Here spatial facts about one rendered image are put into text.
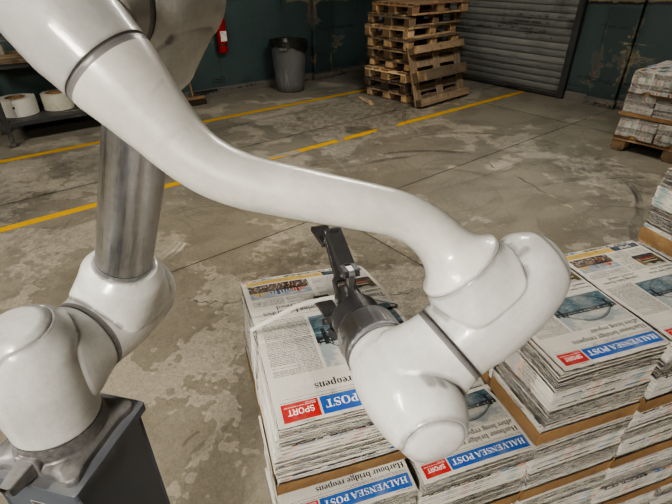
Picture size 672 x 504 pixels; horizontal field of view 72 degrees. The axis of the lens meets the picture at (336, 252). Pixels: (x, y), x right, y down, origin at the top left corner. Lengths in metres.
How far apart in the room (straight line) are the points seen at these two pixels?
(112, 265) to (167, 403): 1.58
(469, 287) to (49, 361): 0.65
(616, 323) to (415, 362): 0.77
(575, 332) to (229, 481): 1.47
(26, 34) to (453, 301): 0.49
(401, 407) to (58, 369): 0.57
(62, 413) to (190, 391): 1.55
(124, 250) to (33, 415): 0.30
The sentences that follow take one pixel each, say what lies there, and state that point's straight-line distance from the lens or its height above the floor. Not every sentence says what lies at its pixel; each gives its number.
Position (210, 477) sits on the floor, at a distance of 2.14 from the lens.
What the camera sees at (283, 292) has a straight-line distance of 0.97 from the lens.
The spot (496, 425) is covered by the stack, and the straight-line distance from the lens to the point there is 1.23.
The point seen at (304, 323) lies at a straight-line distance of 0.87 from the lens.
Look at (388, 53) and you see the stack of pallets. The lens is 7.34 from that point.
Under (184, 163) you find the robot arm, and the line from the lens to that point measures 0.50.
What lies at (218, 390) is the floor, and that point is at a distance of 2.41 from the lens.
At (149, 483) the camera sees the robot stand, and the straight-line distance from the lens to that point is 1.21.
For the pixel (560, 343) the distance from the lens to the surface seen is 1.12.
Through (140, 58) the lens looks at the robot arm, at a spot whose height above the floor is 1.68.
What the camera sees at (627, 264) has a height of 1.07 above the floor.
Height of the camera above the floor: 1.76
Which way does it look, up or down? 32 degrees down
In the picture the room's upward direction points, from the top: straight up
